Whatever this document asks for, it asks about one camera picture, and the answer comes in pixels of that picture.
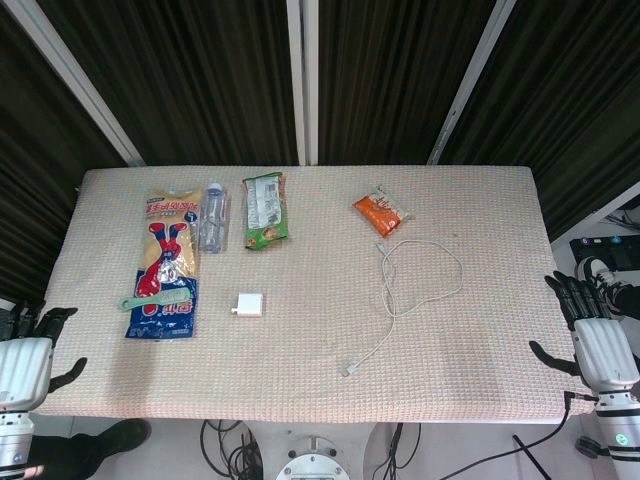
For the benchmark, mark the pink white woven table cloth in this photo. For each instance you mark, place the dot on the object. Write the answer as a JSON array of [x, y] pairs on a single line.
[[310, 350]]

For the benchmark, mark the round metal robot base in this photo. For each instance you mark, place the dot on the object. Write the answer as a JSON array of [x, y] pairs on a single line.
[[312, 462]]

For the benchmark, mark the green snack bag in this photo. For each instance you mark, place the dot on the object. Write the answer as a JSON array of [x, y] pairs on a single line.
[[265, 215]]

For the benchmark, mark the rubber gloves retail package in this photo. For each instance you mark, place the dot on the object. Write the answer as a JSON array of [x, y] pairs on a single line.
[[167, 235]]

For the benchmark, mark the orange snack packet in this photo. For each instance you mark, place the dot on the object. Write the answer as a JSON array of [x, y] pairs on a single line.
[[382, 212]]

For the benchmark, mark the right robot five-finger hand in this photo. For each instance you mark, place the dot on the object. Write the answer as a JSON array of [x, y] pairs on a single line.
[[602, 355]]

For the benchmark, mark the black trouser leg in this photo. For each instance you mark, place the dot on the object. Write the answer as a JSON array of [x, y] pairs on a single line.
[[629, 300]]

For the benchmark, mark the white slanted frame bar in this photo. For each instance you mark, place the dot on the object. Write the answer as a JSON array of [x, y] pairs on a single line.
[[607, 204]]

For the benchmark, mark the light green plastic comb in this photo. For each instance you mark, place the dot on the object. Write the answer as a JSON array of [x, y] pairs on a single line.
[[165, 299]]

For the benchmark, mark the white power adapter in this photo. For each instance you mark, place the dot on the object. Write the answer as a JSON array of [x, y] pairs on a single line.
[[250, 306]]

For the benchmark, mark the black pleated curtain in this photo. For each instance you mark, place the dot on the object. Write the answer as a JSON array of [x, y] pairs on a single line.
[[560, 90], [30, 175], [190, 75], [390, 75]]

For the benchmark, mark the white partition frame post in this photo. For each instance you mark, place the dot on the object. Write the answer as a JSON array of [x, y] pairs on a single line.
[[76, 75], [302, 75], [472, 75]]

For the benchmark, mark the black shoe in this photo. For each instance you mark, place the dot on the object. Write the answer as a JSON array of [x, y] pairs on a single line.
[[115, 440]]

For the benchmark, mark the black chair caster leg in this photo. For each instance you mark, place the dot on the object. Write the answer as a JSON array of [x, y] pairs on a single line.
[[592, 447]]

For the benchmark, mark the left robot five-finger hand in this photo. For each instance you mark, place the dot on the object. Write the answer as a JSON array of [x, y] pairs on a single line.
[[25, 370]]

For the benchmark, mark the clear plastic water bottle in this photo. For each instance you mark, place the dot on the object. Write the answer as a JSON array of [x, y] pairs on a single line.
[[214, 220]]

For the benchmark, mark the black and white sneaker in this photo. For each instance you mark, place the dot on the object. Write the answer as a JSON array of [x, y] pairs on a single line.
[[597, 280]]

